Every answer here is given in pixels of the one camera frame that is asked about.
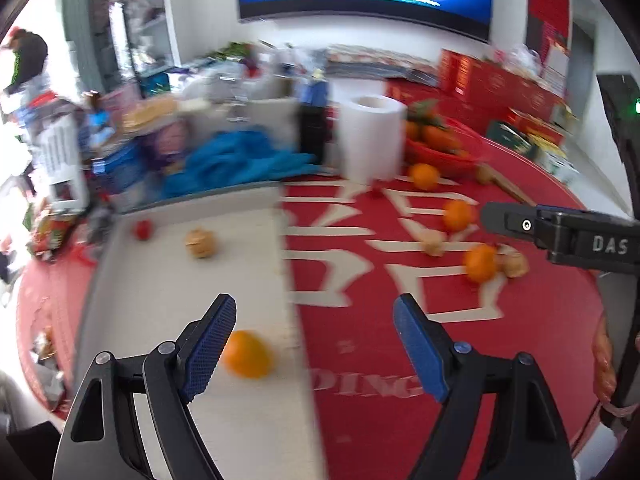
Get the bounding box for orange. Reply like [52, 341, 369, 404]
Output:
[463, 244, 499, 284]
[442, 200, 476, 233]
[409, 164, 440, 192]
[221, 330, 274, 379]

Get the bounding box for tan husk fruit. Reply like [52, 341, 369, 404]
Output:
[498, 250, 529, 278]
[418, 229, 447, 257]

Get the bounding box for red plastic fruit basket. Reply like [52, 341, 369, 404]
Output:
[405, 116, 485, 178]

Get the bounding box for green gift box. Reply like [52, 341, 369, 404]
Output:
[486, 120, 538, 160]

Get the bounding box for orange beside basket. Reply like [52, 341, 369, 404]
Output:
[409, 164, 440, 192]

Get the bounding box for red gift boxes stack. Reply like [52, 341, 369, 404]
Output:
[437, 49, 563, 136]

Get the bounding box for mandarins pile with leaves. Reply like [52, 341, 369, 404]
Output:
[405, 99, 462, 155]

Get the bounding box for red round table mat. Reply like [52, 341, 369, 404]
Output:
[16, 79, 609, 480]

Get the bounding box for white paper towel roll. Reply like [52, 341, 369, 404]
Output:
[336, 96, 407, 184]

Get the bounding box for white shallow tray box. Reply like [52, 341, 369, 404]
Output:
[74, 183, 326, 479]

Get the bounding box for red cherry tomato in tray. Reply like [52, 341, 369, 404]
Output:
[134, 219, 154, 242]

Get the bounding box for crumpled husk fruit in tray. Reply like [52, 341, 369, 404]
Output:
[184, 228, 218, 259]

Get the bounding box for black rectangular device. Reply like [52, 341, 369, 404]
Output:
[298, 79, 330, 165]

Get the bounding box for checkered cloth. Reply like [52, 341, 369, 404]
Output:
[326, 44, 438, 87]

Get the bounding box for blue rubber gloves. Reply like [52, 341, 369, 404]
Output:
[160, 130, 320, 198]

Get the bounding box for green potted plant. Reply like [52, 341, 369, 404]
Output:
[206, 41, 254, 64]

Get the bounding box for person in dark jacket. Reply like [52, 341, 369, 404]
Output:
[4, 27, 48, 96]

